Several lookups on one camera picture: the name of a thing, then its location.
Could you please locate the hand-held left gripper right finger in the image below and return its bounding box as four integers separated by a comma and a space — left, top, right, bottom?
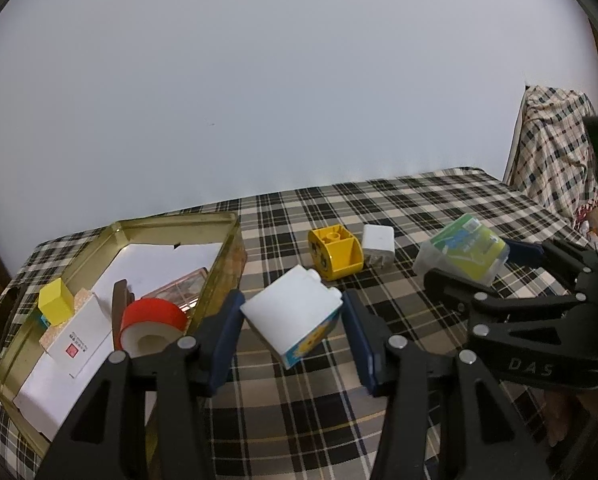
341, 290, 552, 480

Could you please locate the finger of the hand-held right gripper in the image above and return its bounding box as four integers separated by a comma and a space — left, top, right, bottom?
504, 237, 598, 283
423, 267, 582, 323

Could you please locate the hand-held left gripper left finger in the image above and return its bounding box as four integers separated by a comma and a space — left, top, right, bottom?
39, 289, 247, 480

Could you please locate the green clear plastic box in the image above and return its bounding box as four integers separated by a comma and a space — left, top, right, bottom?
413, 212, 510, 288

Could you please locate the pink clear plastic case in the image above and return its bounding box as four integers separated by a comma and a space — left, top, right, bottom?
141, 267, 210, 318

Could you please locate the red tape roll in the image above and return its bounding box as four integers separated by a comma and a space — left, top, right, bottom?
120, 297, 190, 358

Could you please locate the white toy block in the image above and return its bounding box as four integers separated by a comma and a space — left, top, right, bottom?
240, 265, 343, 370

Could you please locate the gold metal tin tray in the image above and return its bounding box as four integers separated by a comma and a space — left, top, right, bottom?
0, 211, 247, 456

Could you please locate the white box with red seal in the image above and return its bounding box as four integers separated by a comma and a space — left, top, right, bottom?
39, 287, 114, 380

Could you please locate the yellow cube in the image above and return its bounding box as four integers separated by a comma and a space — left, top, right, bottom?
38, 279, 76, 328

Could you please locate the white charger adapter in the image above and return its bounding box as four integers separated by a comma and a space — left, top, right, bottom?
361, 224, 396, 270

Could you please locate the black white plaid tablecloth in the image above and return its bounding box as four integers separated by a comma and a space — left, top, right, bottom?
0, 167, 598, 480

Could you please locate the yellow toy block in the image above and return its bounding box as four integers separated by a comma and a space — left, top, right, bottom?
307, 226, 366, 282

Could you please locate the plaid covered chair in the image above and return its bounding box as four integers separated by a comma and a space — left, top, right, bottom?
502, 85, 598, 241

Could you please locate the brown wooden piece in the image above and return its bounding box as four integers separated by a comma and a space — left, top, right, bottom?
111, 280, 136, 351

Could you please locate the black flat object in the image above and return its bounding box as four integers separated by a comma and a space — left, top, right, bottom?
0, 285, 26, 356

